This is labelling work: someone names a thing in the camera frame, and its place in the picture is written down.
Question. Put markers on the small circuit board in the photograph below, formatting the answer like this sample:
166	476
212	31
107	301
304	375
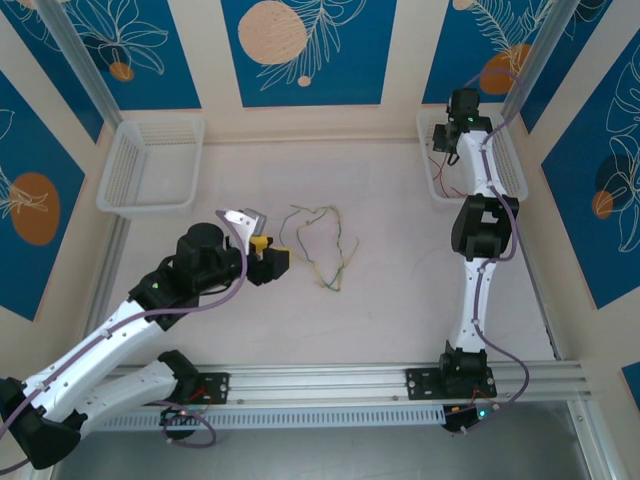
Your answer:
180	416
465	416

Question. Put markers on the white plastic mesh basket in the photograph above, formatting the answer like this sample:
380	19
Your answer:
150	165
515	170

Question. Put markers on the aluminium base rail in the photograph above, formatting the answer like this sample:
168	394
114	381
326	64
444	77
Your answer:
320	385

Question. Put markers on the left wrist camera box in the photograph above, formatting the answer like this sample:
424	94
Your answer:
245	220

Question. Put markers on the aluminium corner post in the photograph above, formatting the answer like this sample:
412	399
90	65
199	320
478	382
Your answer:
535	55
79	55

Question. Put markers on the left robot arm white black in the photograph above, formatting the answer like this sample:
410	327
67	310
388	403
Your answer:
90	350

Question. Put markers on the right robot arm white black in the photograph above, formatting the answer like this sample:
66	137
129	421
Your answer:
475	300

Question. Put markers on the aluminium frame rail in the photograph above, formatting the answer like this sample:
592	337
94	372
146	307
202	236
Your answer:
595	450

